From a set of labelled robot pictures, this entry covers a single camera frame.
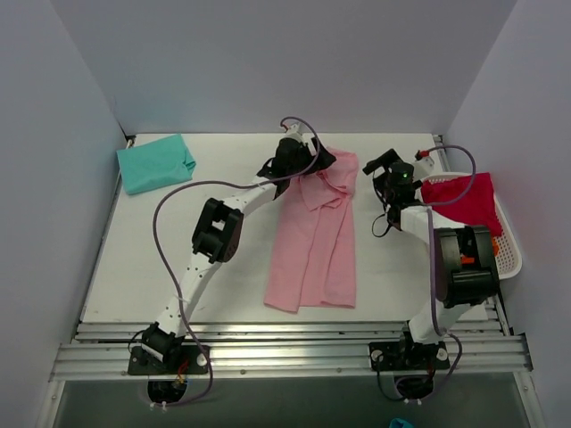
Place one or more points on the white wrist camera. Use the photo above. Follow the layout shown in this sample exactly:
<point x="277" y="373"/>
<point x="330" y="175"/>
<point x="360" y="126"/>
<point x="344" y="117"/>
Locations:
<point x="423" y="165"/>
<point x="295" y="131"/>

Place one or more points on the red t-shirt in basket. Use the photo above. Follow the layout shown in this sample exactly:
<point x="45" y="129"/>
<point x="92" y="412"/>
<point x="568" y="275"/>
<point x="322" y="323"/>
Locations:
<point x="476" y="208"/>

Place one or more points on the pink t-shirt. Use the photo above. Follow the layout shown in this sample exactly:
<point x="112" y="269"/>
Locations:
<point x="313" y="261"/>

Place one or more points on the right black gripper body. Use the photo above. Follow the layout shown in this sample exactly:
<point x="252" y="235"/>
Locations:
<point x="380" y="163"/>

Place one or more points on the white perforated plastic basket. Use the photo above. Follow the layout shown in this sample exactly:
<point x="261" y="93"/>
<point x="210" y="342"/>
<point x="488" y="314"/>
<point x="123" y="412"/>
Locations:
<point x="506" y="252"/>

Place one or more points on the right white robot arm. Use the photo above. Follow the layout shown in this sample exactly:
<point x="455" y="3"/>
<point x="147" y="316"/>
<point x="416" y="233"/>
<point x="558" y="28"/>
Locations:
<point x="463" y="272"/>

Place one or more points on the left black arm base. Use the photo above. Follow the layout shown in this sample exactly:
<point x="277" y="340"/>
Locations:
<point x="154" y="352"/>

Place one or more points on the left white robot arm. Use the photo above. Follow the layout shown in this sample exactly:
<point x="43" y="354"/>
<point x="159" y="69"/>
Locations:
<point x="217" y="235"/>

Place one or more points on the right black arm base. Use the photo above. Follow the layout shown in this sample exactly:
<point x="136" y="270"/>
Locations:
<point x="405" y="370"/>

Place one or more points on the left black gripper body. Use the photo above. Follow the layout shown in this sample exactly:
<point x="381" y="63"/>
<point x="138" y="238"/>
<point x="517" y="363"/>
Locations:
<point x="317" y="153"/>

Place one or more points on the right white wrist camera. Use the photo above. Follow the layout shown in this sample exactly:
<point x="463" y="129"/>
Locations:
<point x="423" y="165"/>

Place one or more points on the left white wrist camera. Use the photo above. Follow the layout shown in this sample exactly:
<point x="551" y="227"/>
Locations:
<point x="295" y="131"/>

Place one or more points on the folded teal t-shirt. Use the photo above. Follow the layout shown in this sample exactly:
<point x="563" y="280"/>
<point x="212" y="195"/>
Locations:
<point x="163" y="162"/>

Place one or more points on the teal object at bottom edge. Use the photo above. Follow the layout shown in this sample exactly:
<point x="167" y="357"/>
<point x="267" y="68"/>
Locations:
<point x="399" y="423"/>

